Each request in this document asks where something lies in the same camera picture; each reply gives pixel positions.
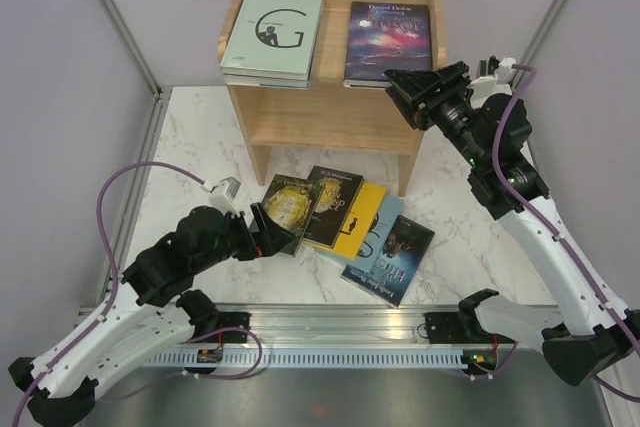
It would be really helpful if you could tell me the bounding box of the white slotted cable duct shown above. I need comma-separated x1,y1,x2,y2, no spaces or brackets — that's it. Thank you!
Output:
146,346,495,370

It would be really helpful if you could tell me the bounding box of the dark Wuthering Heights book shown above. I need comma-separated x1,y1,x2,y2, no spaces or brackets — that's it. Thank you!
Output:
341,215,435,308

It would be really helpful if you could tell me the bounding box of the green Alice Wonderland book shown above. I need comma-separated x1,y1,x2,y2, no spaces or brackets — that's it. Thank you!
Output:
261,174,323,256

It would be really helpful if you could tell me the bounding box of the light blue paperback book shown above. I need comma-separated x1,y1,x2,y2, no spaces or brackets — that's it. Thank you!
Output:
347,195,404,272

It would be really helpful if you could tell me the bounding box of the right aluminium frame post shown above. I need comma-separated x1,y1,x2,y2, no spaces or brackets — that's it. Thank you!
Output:
519,0,570,66

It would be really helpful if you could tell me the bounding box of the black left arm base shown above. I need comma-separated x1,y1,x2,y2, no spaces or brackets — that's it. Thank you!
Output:
194,311,251,347

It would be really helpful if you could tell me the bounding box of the aluminium frame post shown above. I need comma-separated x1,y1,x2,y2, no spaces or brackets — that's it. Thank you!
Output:
519,0,570,66
98,0,163,99

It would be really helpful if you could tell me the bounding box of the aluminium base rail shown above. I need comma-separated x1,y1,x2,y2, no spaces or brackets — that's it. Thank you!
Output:
69,303,616,348

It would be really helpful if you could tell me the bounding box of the yellow paperback book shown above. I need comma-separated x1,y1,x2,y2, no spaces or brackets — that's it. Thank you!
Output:
316,182,387,260

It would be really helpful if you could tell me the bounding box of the black Moon and Sixpence book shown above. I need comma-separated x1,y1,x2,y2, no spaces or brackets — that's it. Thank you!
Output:
304,165,364,248

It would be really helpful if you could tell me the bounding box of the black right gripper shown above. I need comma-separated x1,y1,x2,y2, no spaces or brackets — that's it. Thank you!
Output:
386,59,488,168

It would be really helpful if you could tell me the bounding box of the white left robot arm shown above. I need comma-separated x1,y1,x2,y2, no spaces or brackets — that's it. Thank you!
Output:
8,203,295,426

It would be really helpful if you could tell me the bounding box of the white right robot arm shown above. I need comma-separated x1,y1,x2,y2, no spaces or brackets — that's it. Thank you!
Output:
384,59,639,386

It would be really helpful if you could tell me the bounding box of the purple Robinson Crusoe book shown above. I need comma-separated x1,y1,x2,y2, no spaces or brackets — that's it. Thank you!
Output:
343,1,432,89

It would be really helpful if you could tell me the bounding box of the wooden two-tier shelf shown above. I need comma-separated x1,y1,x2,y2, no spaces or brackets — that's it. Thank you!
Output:
218,0,447,195

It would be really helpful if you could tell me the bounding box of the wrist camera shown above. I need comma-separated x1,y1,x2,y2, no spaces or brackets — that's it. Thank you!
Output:
469,56,517,100
201,177,241,214

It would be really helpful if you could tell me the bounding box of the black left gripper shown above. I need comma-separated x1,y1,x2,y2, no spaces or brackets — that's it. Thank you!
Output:
193,201,295,273

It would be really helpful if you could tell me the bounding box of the blue 20000 Leagues book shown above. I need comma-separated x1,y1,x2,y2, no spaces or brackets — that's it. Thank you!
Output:
223,74,311,90

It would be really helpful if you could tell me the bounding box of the pale green Gatsby book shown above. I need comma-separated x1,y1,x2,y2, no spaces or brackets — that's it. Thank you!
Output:
220,0,324,84

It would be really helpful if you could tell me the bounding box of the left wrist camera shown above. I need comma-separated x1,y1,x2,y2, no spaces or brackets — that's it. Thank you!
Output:
201,177,241,214

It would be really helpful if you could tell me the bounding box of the left aluminium frame post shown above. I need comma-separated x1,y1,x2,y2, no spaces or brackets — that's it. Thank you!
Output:
98,0,163,99

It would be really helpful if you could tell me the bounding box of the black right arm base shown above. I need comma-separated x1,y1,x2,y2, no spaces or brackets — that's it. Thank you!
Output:
416,311,513,345

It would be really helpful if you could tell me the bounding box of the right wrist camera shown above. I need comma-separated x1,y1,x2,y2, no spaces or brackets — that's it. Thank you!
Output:
469,56,517,100

